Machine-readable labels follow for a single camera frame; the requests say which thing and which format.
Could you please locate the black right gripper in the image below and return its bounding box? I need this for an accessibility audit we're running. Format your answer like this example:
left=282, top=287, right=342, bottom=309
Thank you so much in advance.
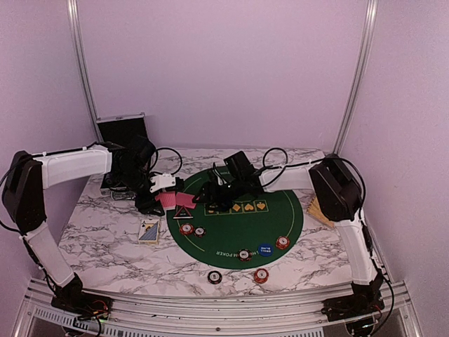
left=192, top=177, right=244, bottom=212

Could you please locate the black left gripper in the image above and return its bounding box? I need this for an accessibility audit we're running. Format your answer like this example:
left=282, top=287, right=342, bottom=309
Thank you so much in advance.
left=114, top=166, right=164, bottom=216

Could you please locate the red backed card deck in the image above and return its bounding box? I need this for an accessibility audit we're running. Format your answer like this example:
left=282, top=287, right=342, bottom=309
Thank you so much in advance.
left=155, top=192, right=176, bottom=211

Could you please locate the red chip stack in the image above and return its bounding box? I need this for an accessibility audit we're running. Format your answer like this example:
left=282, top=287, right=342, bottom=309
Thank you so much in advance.
left=253, top=268, right=269, bottom=284
left=179, top=223, right=195, bottom=235
left=276, top=236, right=290, bottom=250

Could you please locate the dark hundred chip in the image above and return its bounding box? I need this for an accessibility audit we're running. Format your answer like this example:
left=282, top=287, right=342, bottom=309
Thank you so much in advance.
left=194, top=227, right=206, bottom=237

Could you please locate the blue small blind button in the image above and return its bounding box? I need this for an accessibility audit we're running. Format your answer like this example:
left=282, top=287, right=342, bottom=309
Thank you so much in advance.
left=257, top=243, right=274, bottom=257

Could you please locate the dark chip stack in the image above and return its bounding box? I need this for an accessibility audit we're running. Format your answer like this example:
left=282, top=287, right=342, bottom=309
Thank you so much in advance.
left=237, top=249, right=253, bottom=262
left=207, top=270, right=222, bottom=284

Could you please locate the red chip stack front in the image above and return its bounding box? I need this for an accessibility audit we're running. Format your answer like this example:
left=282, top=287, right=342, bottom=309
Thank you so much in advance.
left=253, top=268, right=269, bottom=284

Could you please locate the dealt red card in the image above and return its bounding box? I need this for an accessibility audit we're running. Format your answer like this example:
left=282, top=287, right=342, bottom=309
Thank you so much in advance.
left=175, top=192, right=196, bottom=209

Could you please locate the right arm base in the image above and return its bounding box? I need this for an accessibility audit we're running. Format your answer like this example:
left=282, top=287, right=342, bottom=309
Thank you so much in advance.
left=321, top=295, right=385, bottom=322

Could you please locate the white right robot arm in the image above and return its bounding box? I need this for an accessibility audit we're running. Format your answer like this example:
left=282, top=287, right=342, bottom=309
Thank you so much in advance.
left=193, top=151, right=382, bottom=315

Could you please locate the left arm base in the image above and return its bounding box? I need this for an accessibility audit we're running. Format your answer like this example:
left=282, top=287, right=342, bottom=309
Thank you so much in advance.
left=51, top=292, right=113, bottom=319

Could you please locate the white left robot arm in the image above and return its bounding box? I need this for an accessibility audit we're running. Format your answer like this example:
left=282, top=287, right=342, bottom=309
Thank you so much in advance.
left=1, top=136, right=183, bottom=312

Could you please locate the blue card box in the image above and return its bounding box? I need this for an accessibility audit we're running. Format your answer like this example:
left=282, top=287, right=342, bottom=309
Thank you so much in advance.
left=138, top=220, right=160, bottom=244

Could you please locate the triangular all in button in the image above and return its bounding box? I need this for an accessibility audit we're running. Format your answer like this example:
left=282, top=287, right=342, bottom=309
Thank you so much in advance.
left=173, top=206, right=193, bottom=220

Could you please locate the round green poker mat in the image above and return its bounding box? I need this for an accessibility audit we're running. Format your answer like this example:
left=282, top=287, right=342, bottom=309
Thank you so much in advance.
left=166, top=190, right=304, bottom=270

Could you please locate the aluminium poker case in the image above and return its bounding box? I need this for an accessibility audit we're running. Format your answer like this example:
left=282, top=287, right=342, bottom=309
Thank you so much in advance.
left=96, top=112, right=147, bottom=201

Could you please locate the woven bamboo tray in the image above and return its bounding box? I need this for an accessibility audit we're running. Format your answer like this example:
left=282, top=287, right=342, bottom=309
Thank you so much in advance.
left=307, top=196, right=335, bottom=229

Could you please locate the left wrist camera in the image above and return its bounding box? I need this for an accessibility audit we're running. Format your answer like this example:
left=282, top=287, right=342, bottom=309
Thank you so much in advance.
left=149, top=173, right=176, bottom=193

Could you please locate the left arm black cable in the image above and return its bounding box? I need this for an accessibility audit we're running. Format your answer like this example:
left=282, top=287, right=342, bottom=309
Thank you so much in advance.
left=0, top=147, right=183, bottom=232

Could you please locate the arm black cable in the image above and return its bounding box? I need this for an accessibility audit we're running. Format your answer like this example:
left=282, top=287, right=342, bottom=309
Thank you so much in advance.
left=0, top=147, right=183, bottom=232
left=262, top=147, right=396, bottom=317

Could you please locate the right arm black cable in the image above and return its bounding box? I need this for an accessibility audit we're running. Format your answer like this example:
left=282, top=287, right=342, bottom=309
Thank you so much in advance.
left=262, top=147, right=396, bottom=317

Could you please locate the front aluminium rail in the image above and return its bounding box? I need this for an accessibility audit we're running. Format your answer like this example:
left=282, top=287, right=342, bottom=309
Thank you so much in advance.
left=13, top=280, right=422, bottom=337

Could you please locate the left aluminium frame post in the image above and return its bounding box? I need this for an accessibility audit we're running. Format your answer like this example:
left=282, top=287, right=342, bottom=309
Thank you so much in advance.
left=67, top=0, right=101, bottom=140

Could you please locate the aluminium frame post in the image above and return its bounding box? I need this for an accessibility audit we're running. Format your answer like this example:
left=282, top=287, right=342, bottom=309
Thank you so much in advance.
left=333, top=0, right=379, bottom=154
left=67, top=0, right=101, bottom=140

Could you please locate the right aluminium frame post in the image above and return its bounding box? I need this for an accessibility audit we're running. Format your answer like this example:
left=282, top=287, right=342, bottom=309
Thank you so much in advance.
left=333, top=0, right=379, bottom=154

